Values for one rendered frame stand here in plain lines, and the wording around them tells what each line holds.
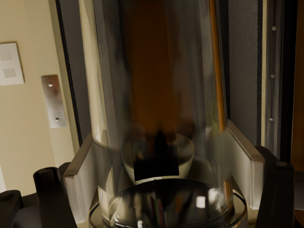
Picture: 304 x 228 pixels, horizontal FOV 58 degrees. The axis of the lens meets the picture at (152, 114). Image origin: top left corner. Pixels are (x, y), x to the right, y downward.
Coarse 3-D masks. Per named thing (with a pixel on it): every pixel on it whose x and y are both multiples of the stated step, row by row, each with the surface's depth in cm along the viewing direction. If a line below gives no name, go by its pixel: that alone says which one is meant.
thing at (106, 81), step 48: (96, 0) 15; (144, 0) 14; (192, 0) 15; (96, 48) 16; (144, 48) 14; (192, 48) 15; (96, 96) 16; (144, 96) 14; (192, 96) 15; (96, 144) 17; (144, 144) 15; (192, 144) 15; (144, 192) 15; (192, 192) 15
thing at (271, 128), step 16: (272, 0) 33; (272, 16) 34; (272, 32) 34; (272, 48) 35; (272, 64) 35; (272, 80) 36; (272, 96) 36; (272, 112) 37; (272, 128) 37; (272, 144) 38
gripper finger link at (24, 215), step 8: (64, 168) 17; (24, 200) 14; (32, 200) 13; (24, 208) 13; (32, 208) 13; (16, 216) 13; (24, 216) 13; (32, 216) 13; (16, 224) 13; (24, 224) 13; (32, 224) 13; (40, 224) 13
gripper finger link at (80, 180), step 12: (84, 144) 18; (84, 156) 16; (72, 168) 15; (84, 168) 16; (72, 180) 14; (84, 180) 15; (96, 180) 18; (72, 192) 14; (84, 192) 15; (72, 204) 14; (84, 204) 15; (84, 216) 15
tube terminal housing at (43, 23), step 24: (24, 0) 33; (48, 0) 36; (264, 0) 33; (48, 24) 34; (264, 24) 34; (48, 48) 35; (264, 48) 35; (48, 72) 36; (264, 72) 35; (264, 96) 36; (48, 120) 37; (72, 120) 40; (264, 120) 37; (72, 144) 38; (264, 144) 38; (96, 192) 45; (240, 192) 42
